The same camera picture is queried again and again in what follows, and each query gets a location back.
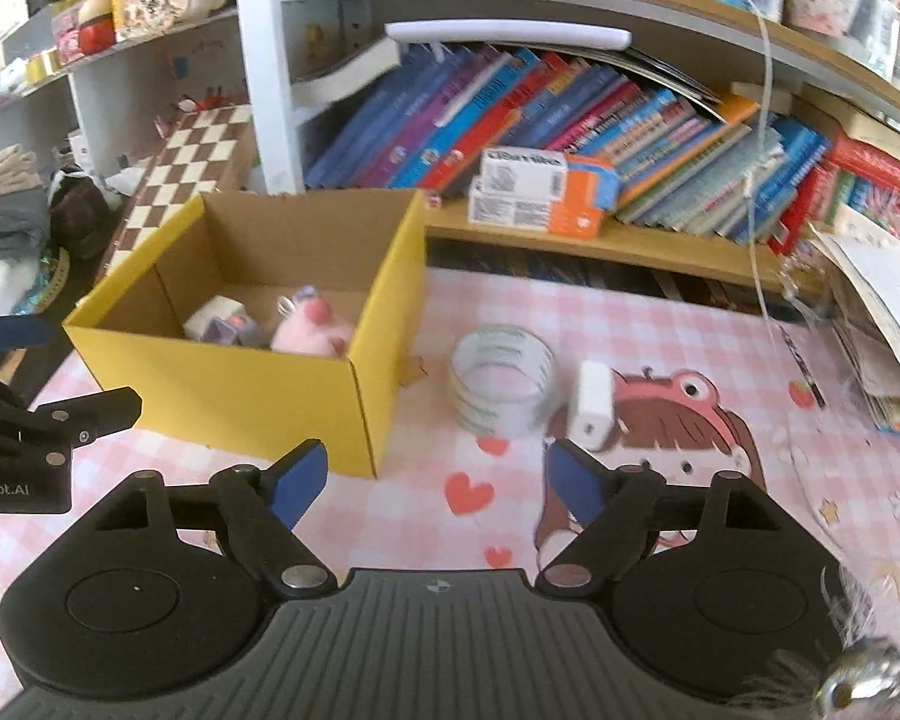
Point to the pink plush toy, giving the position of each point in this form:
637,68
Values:
308,326

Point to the row of books on shelf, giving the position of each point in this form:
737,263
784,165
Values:
687,162

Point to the yellow cardboard box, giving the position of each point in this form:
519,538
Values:
363,250

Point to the white sponge block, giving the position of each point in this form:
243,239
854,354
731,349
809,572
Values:
219,307

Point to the orange white box upper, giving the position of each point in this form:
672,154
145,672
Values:
540,174

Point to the stack of papers and books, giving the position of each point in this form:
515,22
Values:
863,272

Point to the clear packing tape roll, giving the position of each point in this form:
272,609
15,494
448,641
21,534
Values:
502,382

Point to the wooden shelf board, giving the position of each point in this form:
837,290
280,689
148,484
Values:
714,259

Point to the grey toy truck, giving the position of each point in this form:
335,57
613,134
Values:
239,330

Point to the orange white box lower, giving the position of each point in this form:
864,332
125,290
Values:
561,219

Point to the checkered board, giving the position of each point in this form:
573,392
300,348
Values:
209,151

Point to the black marker pen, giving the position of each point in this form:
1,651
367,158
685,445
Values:
814,394

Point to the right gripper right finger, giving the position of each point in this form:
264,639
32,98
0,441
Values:
578,480

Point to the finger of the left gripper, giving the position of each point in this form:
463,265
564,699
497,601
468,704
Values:
23,332

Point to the orange white box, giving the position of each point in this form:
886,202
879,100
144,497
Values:
540,174
561,219

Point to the white flat device on books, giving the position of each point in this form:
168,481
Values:
487,30

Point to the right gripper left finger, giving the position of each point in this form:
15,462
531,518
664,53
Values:
292,484

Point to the white charger adapter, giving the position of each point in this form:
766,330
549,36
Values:
590,414

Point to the pink cartoon desk mat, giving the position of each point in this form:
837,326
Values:
670,602

